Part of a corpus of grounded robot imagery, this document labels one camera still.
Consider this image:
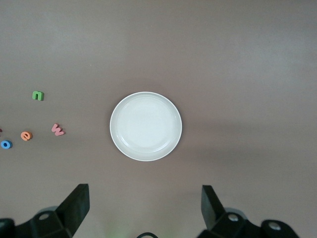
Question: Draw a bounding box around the orange foam letter e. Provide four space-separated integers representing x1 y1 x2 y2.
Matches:
20 130 33 142

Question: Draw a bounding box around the pink foam letter w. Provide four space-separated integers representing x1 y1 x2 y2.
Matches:
51 123 66 136

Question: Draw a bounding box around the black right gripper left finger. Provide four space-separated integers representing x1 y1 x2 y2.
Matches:
0 183 90 238

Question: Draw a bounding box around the beige round plate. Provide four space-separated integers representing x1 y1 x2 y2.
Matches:
109 91 183 163

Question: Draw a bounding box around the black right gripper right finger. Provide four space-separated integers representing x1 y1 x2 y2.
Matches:
195 184 302 238

